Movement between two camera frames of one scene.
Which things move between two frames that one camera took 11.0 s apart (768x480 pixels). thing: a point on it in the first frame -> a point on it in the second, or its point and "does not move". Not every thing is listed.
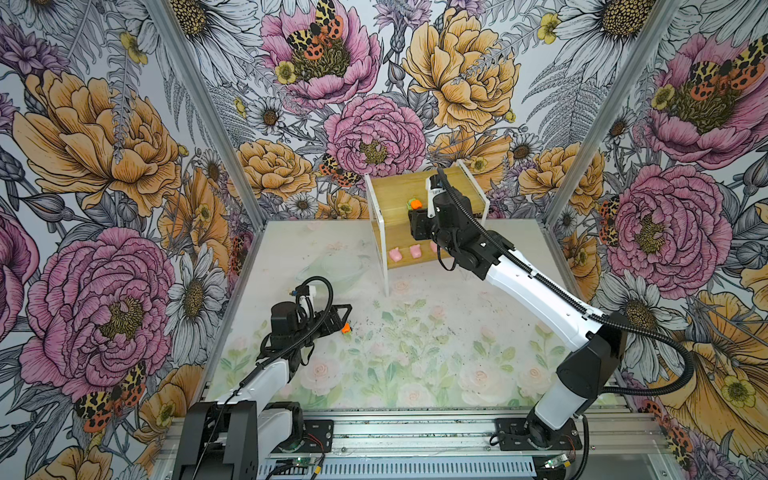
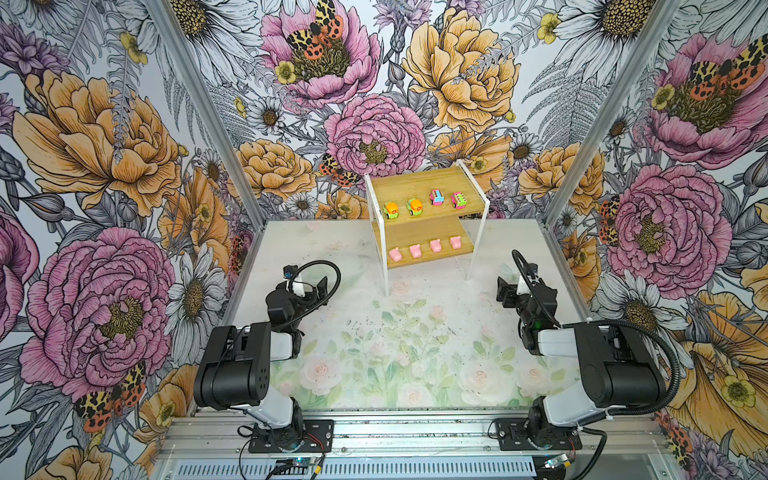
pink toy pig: (395, 255) does not move
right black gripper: (418, 223) -> (503, 289)
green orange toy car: (414, 204) does not move
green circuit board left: (303, 461) does not move
